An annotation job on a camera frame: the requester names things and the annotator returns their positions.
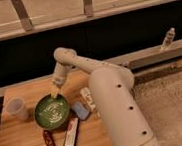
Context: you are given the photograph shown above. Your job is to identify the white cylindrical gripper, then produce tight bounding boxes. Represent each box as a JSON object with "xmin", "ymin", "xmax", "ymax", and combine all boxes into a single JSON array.
[{"xmin": 50, "ymin": 63, "xmax": 72, "ymax": 99}]

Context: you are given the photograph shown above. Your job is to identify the green ceramic bowl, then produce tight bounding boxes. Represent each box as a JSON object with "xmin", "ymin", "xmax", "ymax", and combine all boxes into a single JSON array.
[{"xmin": 34, "ymin": 94, "xmax": 70, "ymax": 131}]

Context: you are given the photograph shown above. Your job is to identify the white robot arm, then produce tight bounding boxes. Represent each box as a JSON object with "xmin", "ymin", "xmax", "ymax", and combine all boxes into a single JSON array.
[{"xmin": 51, "ymin": 47, "xmax": 161, "ymax": 146}]

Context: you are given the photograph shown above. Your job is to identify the small white bottle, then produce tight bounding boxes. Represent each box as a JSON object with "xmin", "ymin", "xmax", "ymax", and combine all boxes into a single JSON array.
[{"xmin": 80, "ymin": 87, "xmax": 96, "ymax": 111}]

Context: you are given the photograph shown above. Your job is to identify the blue sponge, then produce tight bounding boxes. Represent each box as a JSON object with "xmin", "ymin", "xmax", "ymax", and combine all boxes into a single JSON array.
[{"xmin": 72, "ymin": 101, "xmax": 90, "ymax": 120}]

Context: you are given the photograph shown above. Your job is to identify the translucent plastic cup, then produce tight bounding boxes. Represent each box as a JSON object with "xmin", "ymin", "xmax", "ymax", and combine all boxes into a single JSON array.
[{"xmin": 5, "ymin": 98, "xmax": 30, "ymax": 121}]

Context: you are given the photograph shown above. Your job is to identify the red black candy bar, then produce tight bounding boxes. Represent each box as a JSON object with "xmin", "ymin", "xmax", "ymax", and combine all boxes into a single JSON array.
[{"xmin": 64, "ymin": 117, "xmax": 79, "ymax": 146}]

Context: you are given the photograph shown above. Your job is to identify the left metal railing post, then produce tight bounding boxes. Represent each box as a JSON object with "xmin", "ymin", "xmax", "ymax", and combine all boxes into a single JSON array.
[{"xmin": 10, "ymin": 0, "xmax": 34, "ymax": 32}]

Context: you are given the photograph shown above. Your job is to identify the metal railing post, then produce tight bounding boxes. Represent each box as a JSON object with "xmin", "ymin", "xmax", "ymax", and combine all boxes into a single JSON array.
[
  {"xmin": 83, "ymin": 0, "xmax": 94, "ymax": 17},
  {"xmin": 10, "ymin": 0, "xmax": 34, "ymax": 32}
]

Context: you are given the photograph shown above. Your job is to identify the middle metal railing post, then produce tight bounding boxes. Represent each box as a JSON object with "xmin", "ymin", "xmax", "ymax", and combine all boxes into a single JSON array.
[{"xmin": 83, "ymin": 0, "xmax": 94, "ymax": 17}]

